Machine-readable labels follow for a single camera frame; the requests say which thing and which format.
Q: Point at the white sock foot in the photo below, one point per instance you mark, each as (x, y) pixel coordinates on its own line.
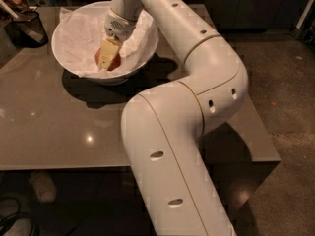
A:
(43, 186)

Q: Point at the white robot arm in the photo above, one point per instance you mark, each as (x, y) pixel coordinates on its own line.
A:
(161, 126)

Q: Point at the red apple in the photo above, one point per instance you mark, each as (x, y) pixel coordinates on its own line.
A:
(107, 59)

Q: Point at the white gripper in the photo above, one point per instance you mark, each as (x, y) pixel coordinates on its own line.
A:
(118, 28)

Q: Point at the white crumpled paper liner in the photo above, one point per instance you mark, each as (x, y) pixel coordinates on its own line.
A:
(78, 33)

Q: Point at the black mesh pen holder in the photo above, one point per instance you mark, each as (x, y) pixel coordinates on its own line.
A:
(27, 30)

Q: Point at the white bowl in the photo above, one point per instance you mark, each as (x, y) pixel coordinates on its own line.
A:
(69, 64)

